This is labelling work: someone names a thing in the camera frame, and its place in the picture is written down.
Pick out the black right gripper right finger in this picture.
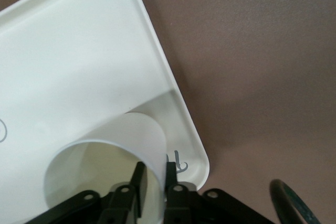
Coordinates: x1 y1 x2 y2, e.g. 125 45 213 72
164 163 197 224

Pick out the dark cable loop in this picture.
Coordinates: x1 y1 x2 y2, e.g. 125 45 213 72
269 178 320 224

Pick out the white paper cup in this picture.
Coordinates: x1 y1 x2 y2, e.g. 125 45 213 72
43 112 169 224

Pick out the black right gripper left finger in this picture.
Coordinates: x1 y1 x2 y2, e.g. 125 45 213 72
99 161 147 224

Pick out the white bear print tray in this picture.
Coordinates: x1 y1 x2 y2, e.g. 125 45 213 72
0 0 211 224

